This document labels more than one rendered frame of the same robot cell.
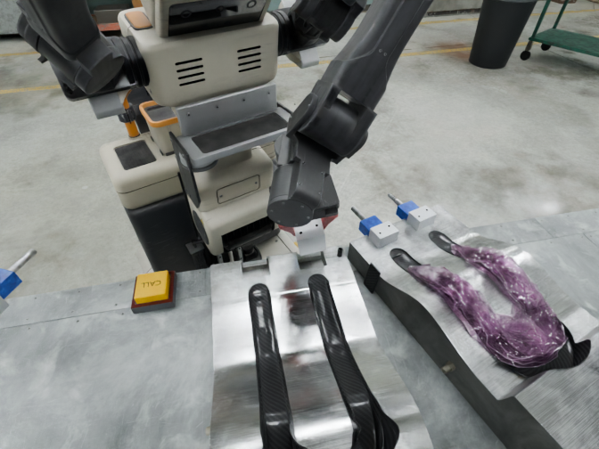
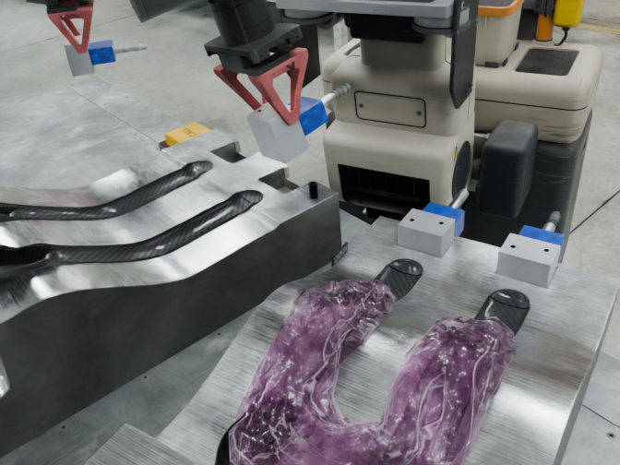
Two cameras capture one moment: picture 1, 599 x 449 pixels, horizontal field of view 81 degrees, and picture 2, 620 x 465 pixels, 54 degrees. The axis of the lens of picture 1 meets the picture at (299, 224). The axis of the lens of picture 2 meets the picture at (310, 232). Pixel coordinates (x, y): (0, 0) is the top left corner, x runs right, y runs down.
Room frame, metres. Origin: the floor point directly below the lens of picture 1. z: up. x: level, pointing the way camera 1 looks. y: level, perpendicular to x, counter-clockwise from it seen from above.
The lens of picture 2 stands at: (0.18, -0.61, 1.25)
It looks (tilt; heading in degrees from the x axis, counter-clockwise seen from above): 35 degrees down; 64
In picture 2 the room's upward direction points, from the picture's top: 6 degrees counter-clockwise
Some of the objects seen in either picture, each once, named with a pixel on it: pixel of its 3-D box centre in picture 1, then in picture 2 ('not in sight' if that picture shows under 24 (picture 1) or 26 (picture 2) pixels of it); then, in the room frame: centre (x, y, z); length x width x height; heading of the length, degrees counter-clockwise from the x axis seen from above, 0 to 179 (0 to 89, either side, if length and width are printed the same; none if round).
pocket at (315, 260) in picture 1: (310, 265); (287, 192); (0.44, -0.02, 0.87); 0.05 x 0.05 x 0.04; 11
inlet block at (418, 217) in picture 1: (406, 209); (540, 244); (0.62, -0.25, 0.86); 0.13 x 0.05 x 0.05; 29
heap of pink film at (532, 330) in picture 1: (490, 290); (374, 366); (0.35, -0.33, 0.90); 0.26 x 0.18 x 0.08; 29
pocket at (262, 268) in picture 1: (256, 273); (236, 164); (0.41, 0.08, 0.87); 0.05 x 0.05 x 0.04; 11
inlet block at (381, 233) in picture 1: (369, 224); (443, 220); (0.56, -0.16, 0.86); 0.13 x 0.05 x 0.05; 29
